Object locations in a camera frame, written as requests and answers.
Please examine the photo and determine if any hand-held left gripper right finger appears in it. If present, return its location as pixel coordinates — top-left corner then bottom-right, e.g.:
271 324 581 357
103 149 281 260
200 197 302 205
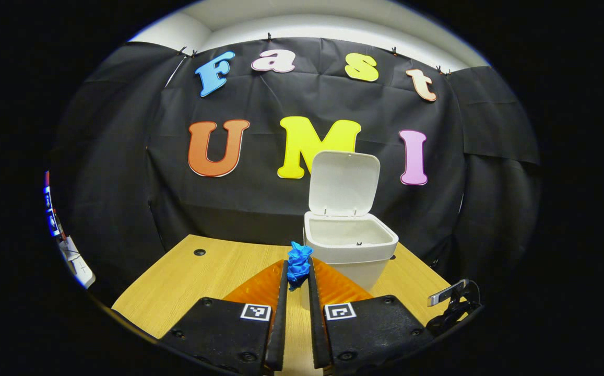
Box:
307 257 435 370

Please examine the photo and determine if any white desktop garbage bin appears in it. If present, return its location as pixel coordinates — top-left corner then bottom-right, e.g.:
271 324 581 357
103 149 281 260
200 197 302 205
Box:
302 150 399 311

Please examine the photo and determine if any row of black cloth clips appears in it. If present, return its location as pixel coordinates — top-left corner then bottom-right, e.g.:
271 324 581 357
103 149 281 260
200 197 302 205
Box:
176 32 451 76

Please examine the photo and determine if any red and blue wall poster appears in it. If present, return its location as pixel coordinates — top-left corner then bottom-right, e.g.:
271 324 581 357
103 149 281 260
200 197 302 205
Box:
43 170 63 238

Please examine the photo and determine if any wooden desktop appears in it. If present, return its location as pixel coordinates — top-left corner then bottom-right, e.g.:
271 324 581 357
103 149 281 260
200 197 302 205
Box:
111 234 469 376

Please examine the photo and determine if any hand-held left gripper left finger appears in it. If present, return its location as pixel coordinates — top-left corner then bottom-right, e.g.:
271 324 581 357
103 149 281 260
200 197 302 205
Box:
158 260 289 374

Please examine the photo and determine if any white panel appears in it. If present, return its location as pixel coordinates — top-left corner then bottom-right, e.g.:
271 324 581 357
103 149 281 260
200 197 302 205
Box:
59 235 97 289

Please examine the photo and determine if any black backdrop cloth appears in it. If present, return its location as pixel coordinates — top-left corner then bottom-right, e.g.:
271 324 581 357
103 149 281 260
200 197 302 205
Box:
46 37 542 306

